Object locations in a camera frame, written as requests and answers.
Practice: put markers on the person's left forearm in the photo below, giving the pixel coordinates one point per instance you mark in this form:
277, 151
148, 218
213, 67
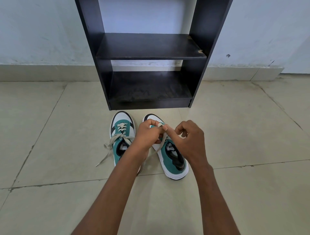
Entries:
113, 193

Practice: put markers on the person's right thumb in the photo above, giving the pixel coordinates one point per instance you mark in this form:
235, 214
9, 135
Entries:
172, 136

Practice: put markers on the person's right hand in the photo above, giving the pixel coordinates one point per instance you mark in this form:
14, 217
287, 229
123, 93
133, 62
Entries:
191, 145

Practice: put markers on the person's left thumb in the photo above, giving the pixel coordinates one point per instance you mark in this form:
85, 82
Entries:
158, 137

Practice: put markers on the beige shoelace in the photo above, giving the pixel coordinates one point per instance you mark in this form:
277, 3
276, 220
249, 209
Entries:
112, 141
155, 152

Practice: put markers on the person's right forearm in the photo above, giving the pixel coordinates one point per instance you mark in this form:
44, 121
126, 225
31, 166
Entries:
215, 201

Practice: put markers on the black wooden shelf rack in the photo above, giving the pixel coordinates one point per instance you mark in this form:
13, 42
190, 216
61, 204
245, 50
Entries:
150, 47

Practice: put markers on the teal white sneaker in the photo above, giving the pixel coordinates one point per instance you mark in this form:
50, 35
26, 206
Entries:
121, 118
173, 167

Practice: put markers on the person's left hand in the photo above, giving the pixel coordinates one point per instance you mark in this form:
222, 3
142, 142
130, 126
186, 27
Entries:
143, 136

